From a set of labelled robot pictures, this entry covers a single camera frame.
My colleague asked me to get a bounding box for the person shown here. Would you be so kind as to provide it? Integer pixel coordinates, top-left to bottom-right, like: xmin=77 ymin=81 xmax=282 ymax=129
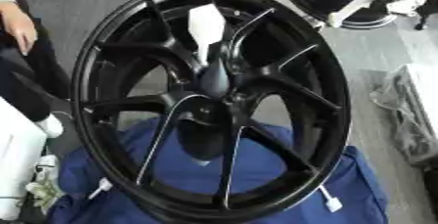
xmin=0 ymin=0 xmax=75 ymax=123

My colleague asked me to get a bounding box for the clear plastic bag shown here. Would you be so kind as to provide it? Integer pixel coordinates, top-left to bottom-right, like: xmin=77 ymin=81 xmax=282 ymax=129
xmin=368 ymin=64 xmax=438 ymax=167

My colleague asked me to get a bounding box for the black spoked wheel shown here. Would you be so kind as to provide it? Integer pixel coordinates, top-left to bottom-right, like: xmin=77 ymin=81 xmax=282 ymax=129
xmin=69 ymin=0 xmax=355 ymax=224

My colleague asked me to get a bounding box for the person's white shoe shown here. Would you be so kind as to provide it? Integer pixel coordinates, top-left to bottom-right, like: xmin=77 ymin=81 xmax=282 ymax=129
xmin=32 ymin=113 xmax=66 ymax=139

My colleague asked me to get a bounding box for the person's hand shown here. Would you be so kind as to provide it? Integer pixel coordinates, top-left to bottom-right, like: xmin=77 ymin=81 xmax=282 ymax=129
xmin=0 ymin=1 xmax=40 ymax=57

